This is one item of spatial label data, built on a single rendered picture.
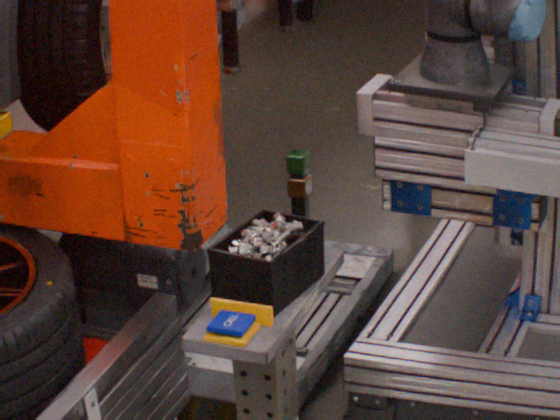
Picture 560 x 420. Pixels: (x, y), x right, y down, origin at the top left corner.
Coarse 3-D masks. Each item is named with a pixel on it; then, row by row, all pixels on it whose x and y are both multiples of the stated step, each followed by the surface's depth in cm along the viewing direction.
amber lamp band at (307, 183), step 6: (288, 180) 252; (294, 180) 251; (300, 180) 251; (306, 180) 251; (288, 186) 252; (294, 186) 252; (300, 186) 251; (306, 186) 251; (288, 192) 253; (294, 192) 252; (300, 192) 252; (306, 192) 252
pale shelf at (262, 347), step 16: (336, 256) 255; (336, 272) 254; (320, 288) 246; (304, 304) 238; (208, 320) 233; (288, 320) 232; (192, 336) 228; (256, 336) 227; (272, 336) 227; (288, 336) 232; (192, 352) 228; (208, 352) 226; (224, 352) 225; (240, 352) 224; (256, 352) 222; (272, 352) 224
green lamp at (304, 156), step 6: (294, 150) 252; (300, 150) 252; (306, 150) 251; (288, 156) 250; (294, 156) 249; (300, 156) 249; (306, 156) 250; (288, 162) 250; (294, 162) 250; (300, 162) 249; (306, 162) 250; (288, 168) 251; (294, 168) 250; (300, 168) 250; (306, 168) 250; (294, 174) 251; (300, 174) 250
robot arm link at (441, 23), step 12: (432, 0) 234; (456, 0) 231; (468, 0) 229; (432, 12) 236; (444, 12) 234; (456, 12) 232; (468, 12) 230; (432, 24) 237; (444, 24) 235; (456, 24) 234; (468, 24) 232; (456, 36) 235
